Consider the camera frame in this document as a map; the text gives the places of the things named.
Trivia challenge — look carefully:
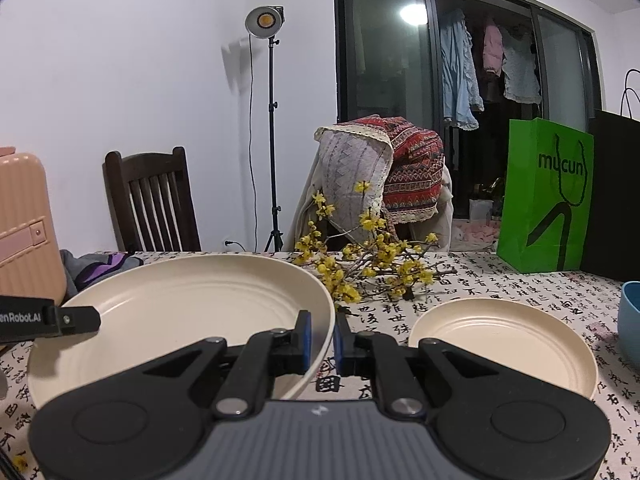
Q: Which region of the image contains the hanging pink garment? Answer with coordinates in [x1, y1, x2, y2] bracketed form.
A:
[482, 20, 503, 78]

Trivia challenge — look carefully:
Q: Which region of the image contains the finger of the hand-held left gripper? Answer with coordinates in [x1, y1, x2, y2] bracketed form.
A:
[54, 306, 101, 337]

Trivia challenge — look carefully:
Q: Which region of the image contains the red patterned blanket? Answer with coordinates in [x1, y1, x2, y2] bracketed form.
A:
[345, 115, 446, 226]

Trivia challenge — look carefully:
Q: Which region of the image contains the chair draped with patterned blankets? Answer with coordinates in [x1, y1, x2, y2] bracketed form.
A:
[290, 160, 456, 253]

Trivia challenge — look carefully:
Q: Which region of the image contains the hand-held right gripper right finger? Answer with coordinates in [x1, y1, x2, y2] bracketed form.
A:
[334, 312, 506, 421]

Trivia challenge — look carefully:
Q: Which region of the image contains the hanging white garment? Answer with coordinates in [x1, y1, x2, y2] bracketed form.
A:
[501, 27, 542, 106]

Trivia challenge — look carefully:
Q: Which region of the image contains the grey and purple cloth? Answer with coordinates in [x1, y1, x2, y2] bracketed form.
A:
[60, 249, 146, 298]

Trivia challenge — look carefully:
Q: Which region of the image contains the pink hard-shell suitcase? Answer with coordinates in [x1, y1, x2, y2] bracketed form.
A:
[0, 146, 68, 306]

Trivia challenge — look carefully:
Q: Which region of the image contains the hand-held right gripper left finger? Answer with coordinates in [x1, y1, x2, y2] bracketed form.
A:
[144, 310, 314, 421]

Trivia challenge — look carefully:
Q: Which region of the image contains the hanging light blue shirt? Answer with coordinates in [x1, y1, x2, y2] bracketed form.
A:
[440, 8, 485, 131]

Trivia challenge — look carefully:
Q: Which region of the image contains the black power cable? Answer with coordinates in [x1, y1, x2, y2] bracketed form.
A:
[222, 35, 261, 252]

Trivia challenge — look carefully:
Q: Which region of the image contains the blue bowl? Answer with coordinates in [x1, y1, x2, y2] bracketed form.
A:
[616, 281, 640, 365]

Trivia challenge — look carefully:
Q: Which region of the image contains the dark wooden chair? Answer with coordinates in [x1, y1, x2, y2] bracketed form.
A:
[103, 146, 202, 253]

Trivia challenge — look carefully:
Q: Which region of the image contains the yellow blossom branch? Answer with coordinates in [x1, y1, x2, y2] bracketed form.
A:
[292, 180, 458, 306]

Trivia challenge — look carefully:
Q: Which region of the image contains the pink fluffy cloth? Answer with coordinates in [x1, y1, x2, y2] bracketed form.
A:
[455, 220, 501, 242]

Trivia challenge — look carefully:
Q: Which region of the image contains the small cream plate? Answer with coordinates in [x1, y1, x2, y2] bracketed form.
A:
[408, 297, 597, 401]

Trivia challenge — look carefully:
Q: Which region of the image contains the large cream plate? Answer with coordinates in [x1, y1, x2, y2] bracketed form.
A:
[27, 253, 336, 411]

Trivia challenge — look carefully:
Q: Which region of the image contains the white lace cloth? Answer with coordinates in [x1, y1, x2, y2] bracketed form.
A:
[314, 124, 396, 246]

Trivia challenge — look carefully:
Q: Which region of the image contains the studio light on tripod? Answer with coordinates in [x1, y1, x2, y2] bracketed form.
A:
[245, 5, 286, 252]

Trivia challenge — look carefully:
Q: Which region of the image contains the black framed glass door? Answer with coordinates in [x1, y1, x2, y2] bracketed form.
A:
[334, 0, 603, 251]

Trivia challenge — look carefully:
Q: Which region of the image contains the green paper bag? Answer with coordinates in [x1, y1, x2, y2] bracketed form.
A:
[496, 117, 596, 275]

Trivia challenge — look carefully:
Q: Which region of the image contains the black paper bag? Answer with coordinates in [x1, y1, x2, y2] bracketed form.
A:
[580, 67, 640, 283]

